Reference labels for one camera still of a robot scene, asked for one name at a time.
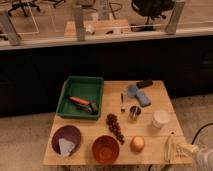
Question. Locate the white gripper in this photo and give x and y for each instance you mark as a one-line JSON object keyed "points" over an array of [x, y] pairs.
{"points": [[204, 157]]}

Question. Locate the white paper cup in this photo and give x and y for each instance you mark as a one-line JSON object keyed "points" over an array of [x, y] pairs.
{"points": [[160, 118]]}

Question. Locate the small metal cup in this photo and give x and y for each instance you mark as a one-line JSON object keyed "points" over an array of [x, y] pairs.
{"points": [[135, 111]]}

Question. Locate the yellow apple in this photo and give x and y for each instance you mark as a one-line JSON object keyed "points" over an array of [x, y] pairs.
{"points": [[137, 144]]}

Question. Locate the metal fork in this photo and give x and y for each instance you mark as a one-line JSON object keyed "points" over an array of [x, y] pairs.
{"points": [[122, 103]]}

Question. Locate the black rectangular block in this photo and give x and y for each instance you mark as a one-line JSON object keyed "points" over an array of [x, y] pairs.
{"points": [[144, 83]]}

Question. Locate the bunch of dark grapes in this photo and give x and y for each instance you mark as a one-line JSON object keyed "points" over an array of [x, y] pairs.
{"points": [[114, 127]]}

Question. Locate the blue cloth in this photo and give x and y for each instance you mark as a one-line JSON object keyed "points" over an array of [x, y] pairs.
{"points": [[132, 91]]}

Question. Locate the orange bowl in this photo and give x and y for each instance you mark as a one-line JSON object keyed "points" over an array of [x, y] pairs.
{"points": [[105, 149]]}

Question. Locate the green plastic tray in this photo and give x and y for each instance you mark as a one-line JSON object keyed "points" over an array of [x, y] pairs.
{"points": [[88, 88]]}

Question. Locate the crumpled white napkin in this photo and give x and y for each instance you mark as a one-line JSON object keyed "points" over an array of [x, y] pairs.
{"points": [[66, 147]]}

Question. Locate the purple plate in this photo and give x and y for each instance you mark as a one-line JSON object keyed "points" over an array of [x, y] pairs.
{"points": [[68, 132]]}

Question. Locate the black office chair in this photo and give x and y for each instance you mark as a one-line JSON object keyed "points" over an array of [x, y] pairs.
{"points": [[152, 8], [20, 4]]}

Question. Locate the black office chair left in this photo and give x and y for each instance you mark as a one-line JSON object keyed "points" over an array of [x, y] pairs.
{"points": [[20, 4]]}

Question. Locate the red handled tool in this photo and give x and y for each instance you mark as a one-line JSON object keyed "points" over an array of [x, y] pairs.
{"points": [[83, 104]]}

